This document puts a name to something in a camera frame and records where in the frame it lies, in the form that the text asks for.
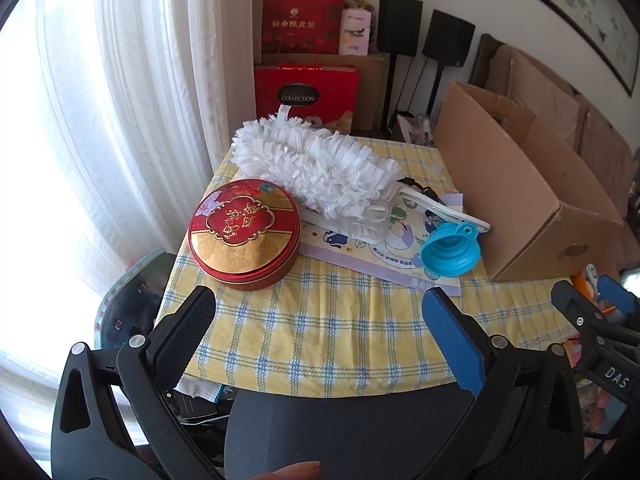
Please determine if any medium brown sofa cushion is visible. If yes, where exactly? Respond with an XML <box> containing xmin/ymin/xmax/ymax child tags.
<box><xmin>579</xmin><ymin>95</ymin><xmax>627</xmax><ymax>178</ymax></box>

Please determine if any large brown sofa cushion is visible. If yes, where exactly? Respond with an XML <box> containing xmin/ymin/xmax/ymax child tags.
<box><xmin>505</xmin><ymin>50</ymin><xmax>583</xmax><ymax>128</ymax></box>

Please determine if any red chocolate gift bag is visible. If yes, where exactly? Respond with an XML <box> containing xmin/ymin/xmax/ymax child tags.
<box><xmin>253</xmin><ymin>64</ymin><xmax>360</xmax><ymax>133</ymax></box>

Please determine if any wet wipes pack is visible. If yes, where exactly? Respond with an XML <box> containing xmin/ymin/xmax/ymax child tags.
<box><xmin>300</xmin><ymin>192</ymin><xmax>481</xmax><ymax>297</ymax></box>

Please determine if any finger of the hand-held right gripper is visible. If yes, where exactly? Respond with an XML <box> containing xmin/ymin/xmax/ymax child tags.
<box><xmin>550</xmin><ymin>279</ymin><xmax>640</xmax><ymax>357</ymax></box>
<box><xmin>596</xmin><ymin>273</ymin><xmax>640</xmax><ymax>322</ymax></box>

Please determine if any small brown sofa cushion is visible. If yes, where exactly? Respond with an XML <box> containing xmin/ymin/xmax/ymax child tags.
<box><xmin>614</xmin><ymin>140</ymin><xmax>640</xmax><ymax>213</ymax></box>

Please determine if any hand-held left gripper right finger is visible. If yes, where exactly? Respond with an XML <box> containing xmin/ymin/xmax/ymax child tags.
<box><xmin>415</xmin><ymin>286</ymin><xmax>587</xmax><ymax>480</ymax></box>

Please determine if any person's left hand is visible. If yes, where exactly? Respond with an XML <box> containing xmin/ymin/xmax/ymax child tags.
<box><xmin>235</xmin><ymin>460</ymin><xmax>323</xmax><ymax>480</ymax></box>

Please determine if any black speaker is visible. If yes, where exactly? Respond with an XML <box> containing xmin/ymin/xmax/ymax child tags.
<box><xmin>422</xmin><ymin>9</ymin><xmax>476</xmax><ymax>68</ymax></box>
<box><xmin>376</xmin><ymin>0</ymin><xmax>423</xmax><ymax>58</ymax></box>

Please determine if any blue collapsible funnel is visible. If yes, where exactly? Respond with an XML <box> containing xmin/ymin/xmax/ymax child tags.
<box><xmin>420</xmin><ymin>222</ymin><xmax>483</xmax><ymax>281</ymax></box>

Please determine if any white fluffy duster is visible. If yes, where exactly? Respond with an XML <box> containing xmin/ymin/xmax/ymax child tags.
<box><xmin>231</xmin><ymin>105</ymin><xmax>493</xmax><ymax>241</ymax></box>

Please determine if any red tea gift box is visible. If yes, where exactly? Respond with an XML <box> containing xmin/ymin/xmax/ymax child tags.
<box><xmin>261</xmin><ymin>0</ymin><xmax>347</xmax><ymax>56</ymax></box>

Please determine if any brown sofa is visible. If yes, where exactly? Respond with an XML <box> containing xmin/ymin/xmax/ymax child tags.
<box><xmin>467</xmin><ymin>34</ymin><xmax>640</xmax><ymax>271</ymax></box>

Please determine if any clear plastic bag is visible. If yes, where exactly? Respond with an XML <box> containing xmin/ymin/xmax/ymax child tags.
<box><xmin>397</xmin><ymin>111</ymin><xmax>437</xmax><ymax>145</ymax></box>

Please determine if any closed brown cardboard box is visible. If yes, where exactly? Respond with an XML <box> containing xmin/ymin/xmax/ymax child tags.
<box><xmin>262</xmin><ymin>52</ymin><xmax>391</xmax><ymax>133</ymax></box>

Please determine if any white sheer curtain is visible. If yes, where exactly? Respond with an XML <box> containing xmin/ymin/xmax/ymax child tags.
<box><xmin>0</xmin><ymin>0</ymin><xmax>257</xmax><ymax>361</ymax></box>

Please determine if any dark grey chair back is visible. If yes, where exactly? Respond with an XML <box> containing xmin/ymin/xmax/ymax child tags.
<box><xmin>223</xmin><ymin>385</ymin><xmax>476</xmax><ymax>480</ymax></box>

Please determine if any red round tin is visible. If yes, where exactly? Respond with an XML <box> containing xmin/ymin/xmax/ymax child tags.
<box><xmin>188</xmin><ymin>178</ymin><xmax>302</xmax><ymax>291</ymax></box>

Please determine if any yellow plaid tablecloth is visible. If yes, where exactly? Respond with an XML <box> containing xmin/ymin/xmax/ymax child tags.
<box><xmin>155</xmin><ymin>135</ymin><xmax>581</xmax><ymax>393</ymax></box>

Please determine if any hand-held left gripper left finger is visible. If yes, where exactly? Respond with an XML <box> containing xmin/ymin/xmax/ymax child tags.
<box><xmin>50</xmin><ymin>285</ymin><xmax>223</xmax><ymax>480</ymax></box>

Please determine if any black speaker stand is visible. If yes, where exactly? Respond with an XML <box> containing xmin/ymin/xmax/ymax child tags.
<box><xmin>386</xmin><ymin>56</ymin><xmax>402</xmax><ymax>132</ymax></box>
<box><xmin>427</xmin><ymin>64</ymin><xmax>446</xmax><ymax>117</ymax></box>

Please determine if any framed floral painting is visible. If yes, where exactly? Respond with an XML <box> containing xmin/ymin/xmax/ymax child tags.
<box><xmin>487</xmin><ymin>0</ymin><xmax>640</xmax><ymax>97</ymax></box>

